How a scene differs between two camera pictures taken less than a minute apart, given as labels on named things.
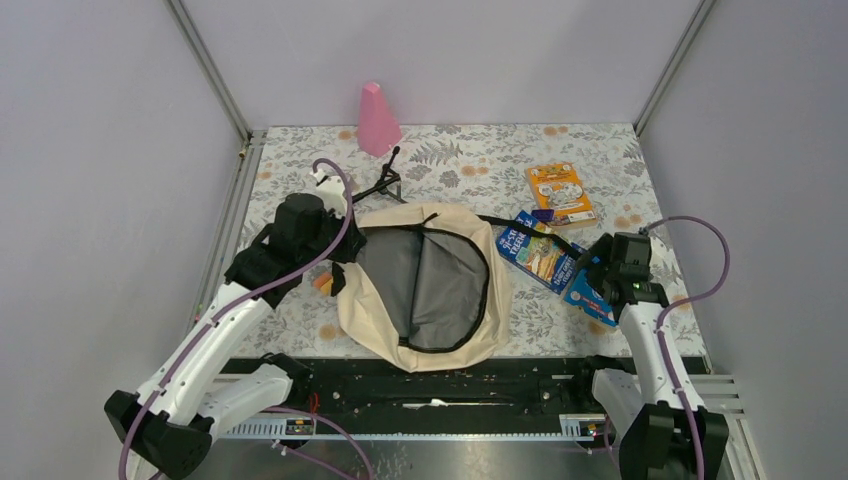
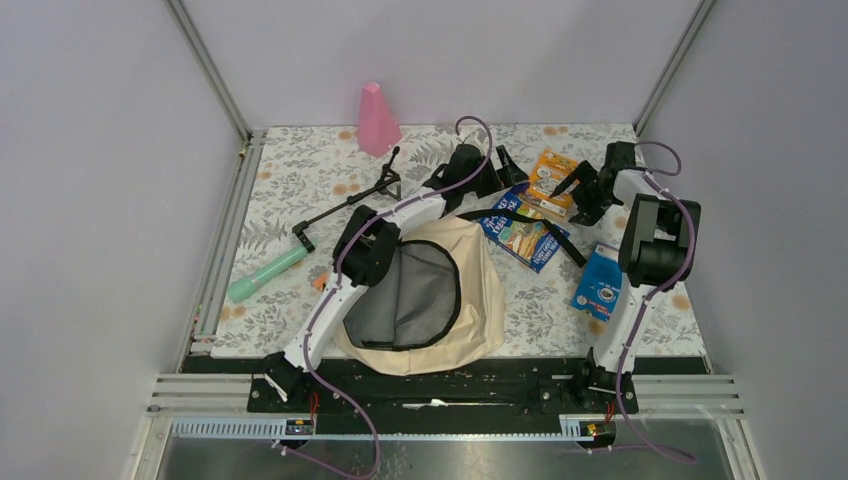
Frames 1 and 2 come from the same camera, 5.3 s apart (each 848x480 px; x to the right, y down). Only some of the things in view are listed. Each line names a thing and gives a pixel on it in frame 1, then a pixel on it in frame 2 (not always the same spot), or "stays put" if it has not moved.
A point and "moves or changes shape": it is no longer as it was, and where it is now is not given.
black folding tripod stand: x=388 y=182 stays put
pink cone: x=378 y=127 stays put
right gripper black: x=602 y=250 -> x=588 y=213
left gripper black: x=354 y=241 -> x=504 y=177
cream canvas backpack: x=430 y=289 moves or changes shape
